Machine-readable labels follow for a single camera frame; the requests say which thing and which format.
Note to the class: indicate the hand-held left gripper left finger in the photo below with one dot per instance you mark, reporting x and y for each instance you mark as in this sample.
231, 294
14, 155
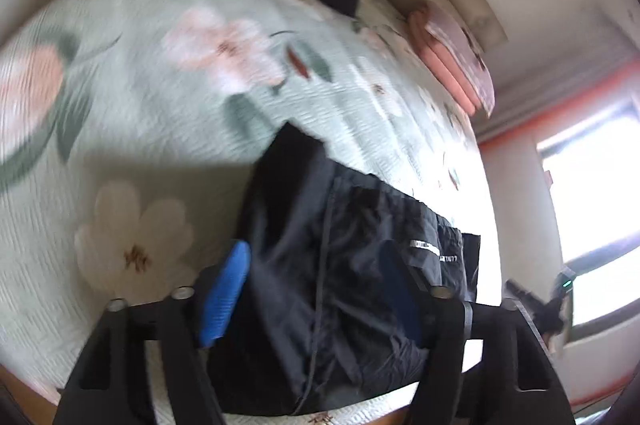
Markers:
225, 290

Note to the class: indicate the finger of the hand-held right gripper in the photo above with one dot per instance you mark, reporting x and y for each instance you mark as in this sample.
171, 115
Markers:
525, 297

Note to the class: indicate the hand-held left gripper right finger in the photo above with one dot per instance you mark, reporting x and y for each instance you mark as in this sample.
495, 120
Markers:
402, 300

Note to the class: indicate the black hooded jacket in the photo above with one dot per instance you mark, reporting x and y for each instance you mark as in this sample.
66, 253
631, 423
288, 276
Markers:
310, 255

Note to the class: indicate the window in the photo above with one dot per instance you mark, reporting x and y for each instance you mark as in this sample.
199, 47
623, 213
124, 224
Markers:
595, 195

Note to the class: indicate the floral bed sheet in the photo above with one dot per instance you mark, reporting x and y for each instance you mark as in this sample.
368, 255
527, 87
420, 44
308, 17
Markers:
150, 105

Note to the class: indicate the beige curtain with orange trim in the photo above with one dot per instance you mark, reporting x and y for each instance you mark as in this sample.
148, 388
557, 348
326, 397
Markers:
575, 70

